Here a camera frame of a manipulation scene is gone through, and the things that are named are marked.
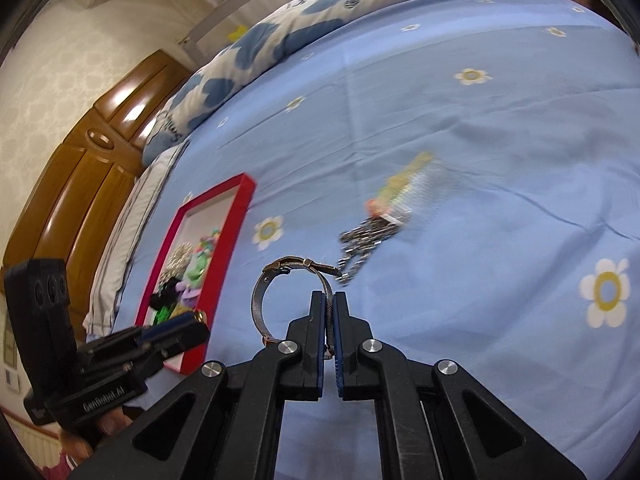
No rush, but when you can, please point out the green braided bracelet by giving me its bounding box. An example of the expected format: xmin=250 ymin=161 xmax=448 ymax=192
xmin=152 ymin=303 xmax=184 ymax=326

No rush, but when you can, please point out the purple hair clip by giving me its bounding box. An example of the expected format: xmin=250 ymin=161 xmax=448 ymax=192
xmin=176 ymin=281 xmax=202 ymax=310

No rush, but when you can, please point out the black velvet scrunchie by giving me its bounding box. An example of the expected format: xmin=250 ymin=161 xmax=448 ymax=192
xmin=149 ymin=278 xmax=180 ymax=312

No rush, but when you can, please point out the green knitted bow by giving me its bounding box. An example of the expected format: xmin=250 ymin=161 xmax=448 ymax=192
xmin=183 ymin=252 xmax=210 ymax=287

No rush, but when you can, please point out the pearl bead bracelet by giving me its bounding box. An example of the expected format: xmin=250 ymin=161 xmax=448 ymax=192
xmin=158 ymin=242 xmax=196 ymax=283

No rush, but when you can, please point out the gold square wristwatch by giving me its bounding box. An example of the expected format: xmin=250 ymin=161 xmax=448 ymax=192
xmin=250 ymin=256 xmax=342 ymax=360

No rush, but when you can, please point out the left hand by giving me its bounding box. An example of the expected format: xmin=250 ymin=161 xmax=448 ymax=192
xmin=58 ymin=406 xmax=143 ymax=464

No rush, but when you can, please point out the grey striped pillow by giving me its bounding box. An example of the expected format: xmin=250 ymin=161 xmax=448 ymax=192
xmin=82 ymin=141 xmax=188 ymax=342

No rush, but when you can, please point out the red shallow box tray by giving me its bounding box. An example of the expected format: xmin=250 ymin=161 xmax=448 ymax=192
xmin=134 ymin=172 xmax=257 ymax=377

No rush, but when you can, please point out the wooden headboard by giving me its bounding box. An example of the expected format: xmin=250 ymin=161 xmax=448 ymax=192
xmin=2 ymin=50 xmax=192 ymax=340

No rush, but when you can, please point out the clear hair comb yellow trim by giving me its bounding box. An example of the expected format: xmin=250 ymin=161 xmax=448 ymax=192
xmin=366 ymin=152 xmax=454 ymax=226

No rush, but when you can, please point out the blue floral bed sheet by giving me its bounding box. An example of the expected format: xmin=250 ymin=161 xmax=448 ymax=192
xmin=115 ymin=0 xmax=639 ymax=479

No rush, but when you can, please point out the white blue cartoon duvet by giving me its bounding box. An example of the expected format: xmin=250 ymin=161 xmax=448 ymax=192
xmin=142 ymin=0 xmax=557 ymax=167

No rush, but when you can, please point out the dark metal chain necklace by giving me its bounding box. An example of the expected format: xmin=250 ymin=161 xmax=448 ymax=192
xmin=335 ymin=213 xmax=404 ymax=286

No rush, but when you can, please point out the grey bed guard rail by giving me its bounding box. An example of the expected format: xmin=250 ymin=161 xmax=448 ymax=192
xmin=181 ymin=0 xmax=288 ymax=66

